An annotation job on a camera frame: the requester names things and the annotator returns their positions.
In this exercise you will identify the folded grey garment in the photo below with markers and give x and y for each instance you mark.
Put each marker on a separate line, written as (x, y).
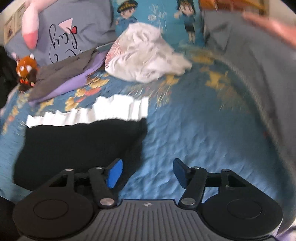
(50, 77)

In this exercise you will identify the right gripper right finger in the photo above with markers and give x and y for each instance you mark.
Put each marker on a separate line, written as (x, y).
(193, 180)

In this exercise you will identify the orange wooden headboard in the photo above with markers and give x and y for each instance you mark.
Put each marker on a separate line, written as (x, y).
(260, 7)

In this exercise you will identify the folded purple garment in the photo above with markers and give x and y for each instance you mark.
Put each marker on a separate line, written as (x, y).
(75, 82)

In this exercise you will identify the pink white plush toy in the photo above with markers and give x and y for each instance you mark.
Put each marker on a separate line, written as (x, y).
(30, 20)

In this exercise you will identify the white floral crumpled garment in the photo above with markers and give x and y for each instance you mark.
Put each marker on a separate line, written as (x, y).
(140, 54)

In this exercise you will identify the blue police cartoon cushion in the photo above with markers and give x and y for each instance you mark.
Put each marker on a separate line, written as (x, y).
(180, 22)

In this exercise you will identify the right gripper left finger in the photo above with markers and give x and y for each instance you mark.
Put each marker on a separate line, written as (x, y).
(103, 180)

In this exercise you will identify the black white knit cardigan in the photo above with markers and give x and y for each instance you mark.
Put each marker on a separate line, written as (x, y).
(81, 139)

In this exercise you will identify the lavender script pillow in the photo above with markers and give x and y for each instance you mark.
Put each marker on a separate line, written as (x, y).
(68, 28)

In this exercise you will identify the grey blue blanket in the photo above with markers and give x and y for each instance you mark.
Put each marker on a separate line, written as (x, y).
(266, 65)

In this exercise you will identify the red panda plush toy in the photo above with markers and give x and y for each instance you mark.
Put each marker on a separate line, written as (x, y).
(26, 69)

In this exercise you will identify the blue floral quilted bedspread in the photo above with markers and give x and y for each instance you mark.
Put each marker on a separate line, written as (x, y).
(206, 118)

